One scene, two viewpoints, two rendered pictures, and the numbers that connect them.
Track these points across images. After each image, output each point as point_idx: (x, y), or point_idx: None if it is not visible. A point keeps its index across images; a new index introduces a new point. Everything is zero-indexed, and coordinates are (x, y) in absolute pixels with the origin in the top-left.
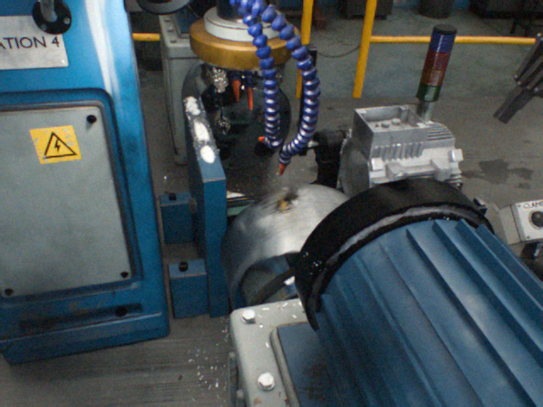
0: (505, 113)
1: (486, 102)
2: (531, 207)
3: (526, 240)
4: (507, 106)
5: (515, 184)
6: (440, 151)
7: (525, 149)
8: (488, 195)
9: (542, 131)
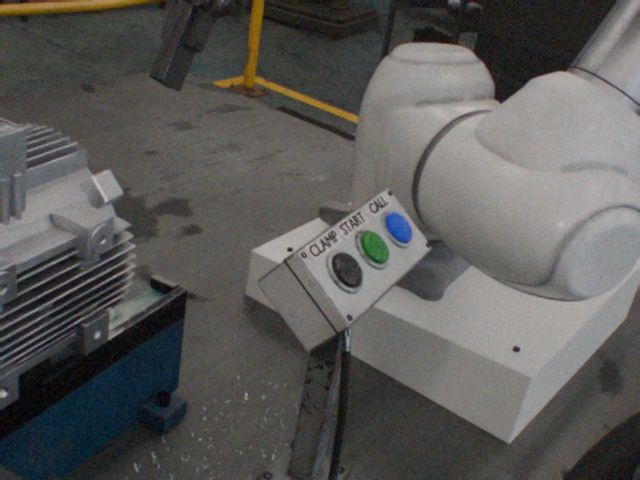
0: (174, 65)
1: (43, 101)
2: (323, 250)
3: (349, 325)
4: (175, 48)
5: (176, 231)
6: (64, 187)
7: (155, 166)
8: (144, 267)
9: (162, 131)
